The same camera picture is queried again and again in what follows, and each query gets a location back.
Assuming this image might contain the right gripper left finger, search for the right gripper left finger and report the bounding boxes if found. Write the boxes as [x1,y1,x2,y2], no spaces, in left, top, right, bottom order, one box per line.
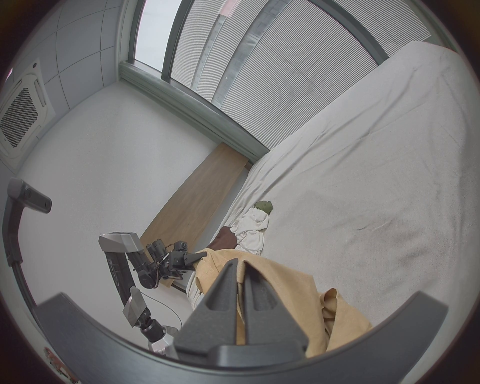
[174,258,241,364]

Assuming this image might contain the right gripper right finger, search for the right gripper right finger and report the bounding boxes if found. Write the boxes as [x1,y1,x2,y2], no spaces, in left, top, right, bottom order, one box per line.
[207,261,310,368]

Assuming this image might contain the tan shorts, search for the tan shorts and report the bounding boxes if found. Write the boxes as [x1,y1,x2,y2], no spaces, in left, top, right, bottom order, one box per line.
[193,247,374,357]

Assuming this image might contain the bed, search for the bed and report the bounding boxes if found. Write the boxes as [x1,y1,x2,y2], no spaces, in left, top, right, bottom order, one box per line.
[140,40,477,357]

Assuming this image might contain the brown garment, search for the brown garment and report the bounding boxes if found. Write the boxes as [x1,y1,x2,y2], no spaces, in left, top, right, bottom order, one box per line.
[205,226,239,251]

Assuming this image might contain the white garment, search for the white garment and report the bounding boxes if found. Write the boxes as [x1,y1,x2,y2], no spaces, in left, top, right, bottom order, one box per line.
[229,208,271,256]

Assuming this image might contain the grey-green curtain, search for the grey-green curtain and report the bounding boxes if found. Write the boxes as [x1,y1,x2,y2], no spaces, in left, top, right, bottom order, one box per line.
[118,61,270,163]

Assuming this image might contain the ceiling air conditioner vent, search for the ceiling air conditioner vent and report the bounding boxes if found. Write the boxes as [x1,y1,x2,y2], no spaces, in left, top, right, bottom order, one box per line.
[0,57,57,169]

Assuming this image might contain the window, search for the window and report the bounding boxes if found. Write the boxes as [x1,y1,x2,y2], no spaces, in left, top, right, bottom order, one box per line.
[129,0,451,151]

